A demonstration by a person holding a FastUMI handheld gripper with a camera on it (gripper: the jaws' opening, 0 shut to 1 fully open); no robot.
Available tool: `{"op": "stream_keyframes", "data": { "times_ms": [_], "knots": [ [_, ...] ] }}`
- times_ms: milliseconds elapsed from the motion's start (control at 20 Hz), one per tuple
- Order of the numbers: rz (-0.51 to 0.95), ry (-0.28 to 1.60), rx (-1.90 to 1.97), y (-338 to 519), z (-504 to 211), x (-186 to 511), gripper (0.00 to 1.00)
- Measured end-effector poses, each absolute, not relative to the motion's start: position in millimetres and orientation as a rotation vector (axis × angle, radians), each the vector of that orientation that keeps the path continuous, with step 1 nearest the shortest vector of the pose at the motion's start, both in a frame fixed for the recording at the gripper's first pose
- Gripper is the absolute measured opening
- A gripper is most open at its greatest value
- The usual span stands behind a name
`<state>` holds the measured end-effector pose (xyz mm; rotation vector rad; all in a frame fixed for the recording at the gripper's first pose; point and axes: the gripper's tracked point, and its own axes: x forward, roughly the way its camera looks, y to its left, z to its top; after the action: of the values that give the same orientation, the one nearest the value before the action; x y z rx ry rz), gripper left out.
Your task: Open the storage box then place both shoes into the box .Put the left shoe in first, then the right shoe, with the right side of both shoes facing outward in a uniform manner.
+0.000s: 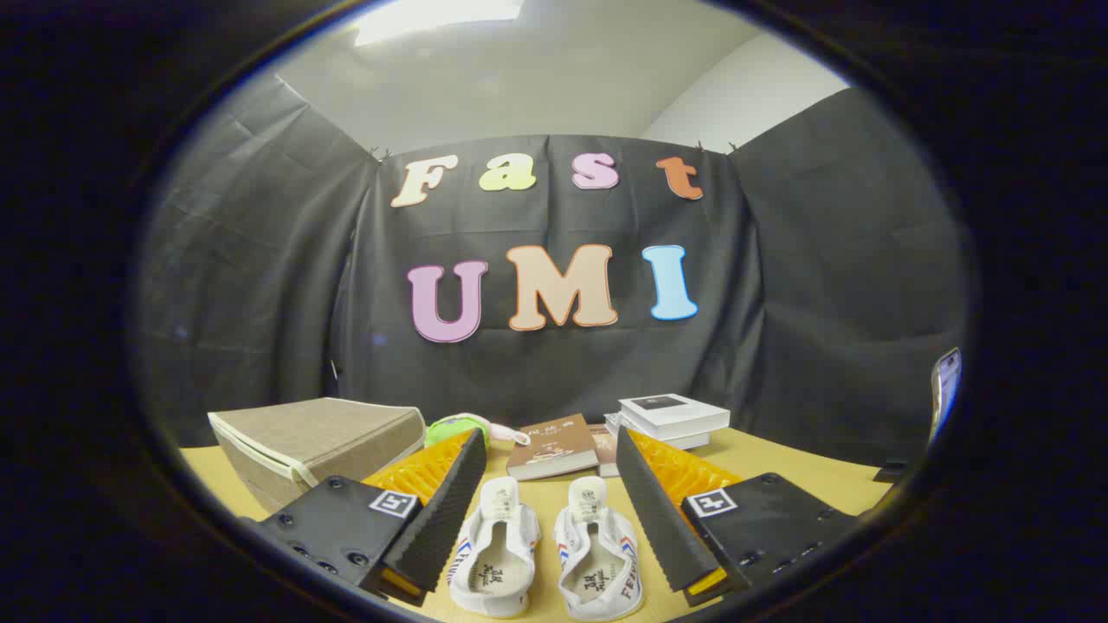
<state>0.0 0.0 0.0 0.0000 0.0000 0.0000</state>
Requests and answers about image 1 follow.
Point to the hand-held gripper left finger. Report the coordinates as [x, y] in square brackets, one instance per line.
[446, 510]

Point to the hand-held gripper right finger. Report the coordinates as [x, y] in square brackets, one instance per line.
[658, 510]

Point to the white canvas shoe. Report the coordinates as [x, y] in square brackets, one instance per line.
[493, 554]
[597, 562]

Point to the beige fabric storage box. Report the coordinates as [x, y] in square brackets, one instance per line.
[320, 437]

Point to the small black box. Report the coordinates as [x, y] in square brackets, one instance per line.
[892, 472]

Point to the white book with patterned cover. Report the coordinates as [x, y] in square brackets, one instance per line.
[684, 441]

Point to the green and pink plush toy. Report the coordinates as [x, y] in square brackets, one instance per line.
[454, 427]

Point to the white book with dark picture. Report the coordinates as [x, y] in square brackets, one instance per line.
[675, 411]

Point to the brown book with illustrated cover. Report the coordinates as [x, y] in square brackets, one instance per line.
[554, 446]

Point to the black backdrop cloth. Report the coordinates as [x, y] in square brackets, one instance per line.
[260, 285]

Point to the phone with lit screen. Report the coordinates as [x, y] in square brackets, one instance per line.
[946, 394]

